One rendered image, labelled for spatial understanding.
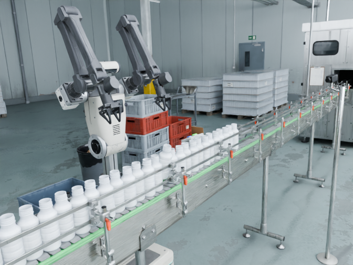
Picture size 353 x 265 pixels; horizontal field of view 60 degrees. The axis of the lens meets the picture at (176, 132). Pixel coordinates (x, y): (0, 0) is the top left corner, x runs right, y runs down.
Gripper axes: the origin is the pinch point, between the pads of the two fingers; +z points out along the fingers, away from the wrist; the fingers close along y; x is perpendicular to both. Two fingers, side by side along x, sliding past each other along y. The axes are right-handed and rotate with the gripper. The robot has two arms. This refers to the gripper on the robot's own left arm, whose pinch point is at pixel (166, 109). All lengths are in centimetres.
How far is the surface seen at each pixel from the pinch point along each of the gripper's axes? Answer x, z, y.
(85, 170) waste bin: 169, 18, 62
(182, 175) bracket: -28, 35, -49
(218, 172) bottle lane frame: -22, 46, -6
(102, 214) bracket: -24, 35, -94
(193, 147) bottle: -24.0, 26.6, -25.6
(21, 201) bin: 44, 22, -82
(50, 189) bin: 45, 22, -65
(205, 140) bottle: -25.7, 25.5, -14.0
